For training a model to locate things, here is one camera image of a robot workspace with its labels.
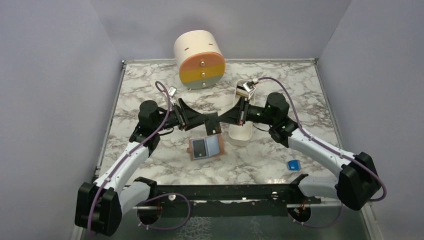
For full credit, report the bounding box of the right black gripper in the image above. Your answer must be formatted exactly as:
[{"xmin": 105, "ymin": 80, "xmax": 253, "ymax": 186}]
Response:
[{"xmin": 216, "ymin": 96, "xmax": 276, "ymax": 126}]

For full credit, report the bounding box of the cards stack in tray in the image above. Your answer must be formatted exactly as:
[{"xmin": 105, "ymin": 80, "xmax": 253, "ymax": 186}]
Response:
[{"xmin": 235, "ymin": 81, "xmax": 256, "ymax": 99}]

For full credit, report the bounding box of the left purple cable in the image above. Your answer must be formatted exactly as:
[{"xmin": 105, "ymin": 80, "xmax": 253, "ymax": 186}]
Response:
[{"xmin": 86, "ymin": 80, "xmax": 192, "ymax": 238}]

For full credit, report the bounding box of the dark credit card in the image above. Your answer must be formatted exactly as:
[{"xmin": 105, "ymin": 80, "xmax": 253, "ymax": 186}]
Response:
[{"xmin": 203, "ymin": 112, "xmax": 222, "ymax": 136}]

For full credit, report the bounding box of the aluminium table frame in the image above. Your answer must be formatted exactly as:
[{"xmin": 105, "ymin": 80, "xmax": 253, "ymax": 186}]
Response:
[{"xmin": 69, "ymin": 58, "xmax": 382, "ymax": 240}]

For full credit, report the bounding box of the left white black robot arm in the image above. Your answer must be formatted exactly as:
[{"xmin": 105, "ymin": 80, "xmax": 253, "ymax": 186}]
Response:
[{"xmin": 74, "ymin": 98, "xmax": 191, "ymax": 236}]

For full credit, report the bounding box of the small blue object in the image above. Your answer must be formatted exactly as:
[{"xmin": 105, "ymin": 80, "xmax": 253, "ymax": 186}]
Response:
[{"xmin": 287, "ymin": 159, "xmax": 302, "ymax": 171}]

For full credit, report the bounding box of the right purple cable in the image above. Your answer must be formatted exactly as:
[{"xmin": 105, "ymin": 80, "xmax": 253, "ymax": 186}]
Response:
[{"xmin": 251, "ymin": 76, "xmax": 387, "ymax": 229}]

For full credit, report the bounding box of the purple cable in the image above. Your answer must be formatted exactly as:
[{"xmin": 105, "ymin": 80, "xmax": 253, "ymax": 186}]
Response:
[
  {"xmin": 251, "ymin": 76, "xmax": 387, "ymax": 229},
  {"xmin": 86, "ymin": 80, "xmax": 192, "ymax": 238}
]

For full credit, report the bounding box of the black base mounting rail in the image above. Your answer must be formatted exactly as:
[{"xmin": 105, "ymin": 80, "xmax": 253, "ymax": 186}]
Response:
[{"xmin": 136, "ymin": 183, "xmax": 321, "ymax": 218}]

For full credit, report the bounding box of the brown leather card holder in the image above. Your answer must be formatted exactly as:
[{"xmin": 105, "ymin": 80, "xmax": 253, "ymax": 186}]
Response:
[{"xmin": 186, "ymin": 134, "xmax": 225, "ymax": 161}]

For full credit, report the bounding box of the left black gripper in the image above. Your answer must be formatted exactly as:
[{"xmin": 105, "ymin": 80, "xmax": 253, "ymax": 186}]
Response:
[{"xmin": 153, "ymin": 98, "xmax": 208, "ymax": 133}]

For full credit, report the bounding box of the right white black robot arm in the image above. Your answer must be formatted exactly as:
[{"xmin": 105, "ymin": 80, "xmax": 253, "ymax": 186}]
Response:
[{"xmin": 218, "ymin": 92, "xmax": 382, "ymax": 211}]

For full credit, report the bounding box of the round drawer cabinet orange yellow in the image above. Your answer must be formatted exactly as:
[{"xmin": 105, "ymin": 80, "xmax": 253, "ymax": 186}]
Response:
[{"xmin": 173, "ymin": 30, "xmax": 226, "ymax": 90}]

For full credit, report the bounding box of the long white oval tray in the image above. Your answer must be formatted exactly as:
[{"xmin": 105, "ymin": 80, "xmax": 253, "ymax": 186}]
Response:
[{"xmin": 228, "ymin": 80, "xmax": 253, "ymax": 147}]

